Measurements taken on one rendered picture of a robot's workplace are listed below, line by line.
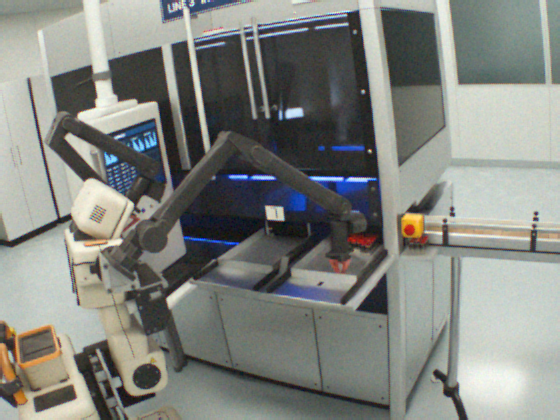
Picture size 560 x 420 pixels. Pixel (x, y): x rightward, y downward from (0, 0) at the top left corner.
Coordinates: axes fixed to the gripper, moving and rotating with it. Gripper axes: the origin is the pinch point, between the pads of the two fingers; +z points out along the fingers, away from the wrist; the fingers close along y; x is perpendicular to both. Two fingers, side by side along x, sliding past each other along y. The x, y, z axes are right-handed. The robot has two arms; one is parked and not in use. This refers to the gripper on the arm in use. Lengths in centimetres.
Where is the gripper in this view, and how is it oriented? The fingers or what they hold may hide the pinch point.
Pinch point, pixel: (340, 276)
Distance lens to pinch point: 175.3
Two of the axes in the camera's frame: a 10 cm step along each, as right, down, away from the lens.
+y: 5.3, -1.8, 8.3
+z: 0.5, 9.8, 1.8
